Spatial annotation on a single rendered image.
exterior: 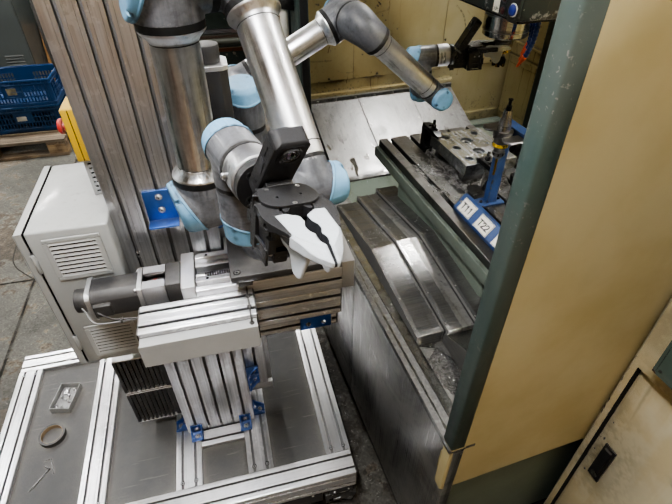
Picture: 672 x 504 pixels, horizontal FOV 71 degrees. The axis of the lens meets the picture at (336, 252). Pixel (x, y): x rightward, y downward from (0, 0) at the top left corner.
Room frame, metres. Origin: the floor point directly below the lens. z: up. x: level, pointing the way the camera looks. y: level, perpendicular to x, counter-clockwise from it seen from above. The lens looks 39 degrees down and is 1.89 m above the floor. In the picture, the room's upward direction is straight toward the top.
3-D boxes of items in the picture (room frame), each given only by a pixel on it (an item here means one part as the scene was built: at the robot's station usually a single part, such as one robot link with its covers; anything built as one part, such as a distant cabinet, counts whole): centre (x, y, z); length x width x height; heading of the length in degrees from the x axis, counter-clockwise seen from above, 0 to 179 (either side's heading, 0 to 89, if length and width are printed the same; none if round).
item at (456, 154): (1.81, -0.57, 0.96); 0.29 x 0.23 x 0.05; 18
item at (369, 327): (1.58, 0.02, 0.40); 2.08 x 0.07 x 0.80; 18
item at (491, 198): (1.52, -0.58, 1.05); 0.10 x 0.05 x 0.30; 108
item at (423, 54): (1.77, -0.31, 1.35); 0.11 x 0.08 x 0.09; 94
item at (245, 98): (1.42, 0.28, 1.33); 0.13 x 0.12 x 0.14; 20
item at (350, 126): (2.41, -0.38, 0.75); 0.89 x 0.67 x 0.26; 108
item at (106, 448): (1.07, 0.64, 0.15); 1.27 x 0.85 x 0.17; 104
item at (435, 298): (1.47, -0.28, 0.70); 0.90 x 0.30 x 0.16; 18
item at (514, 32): (1.78, -0.59, 1.49); 0.16 x 0.16 x 0.12
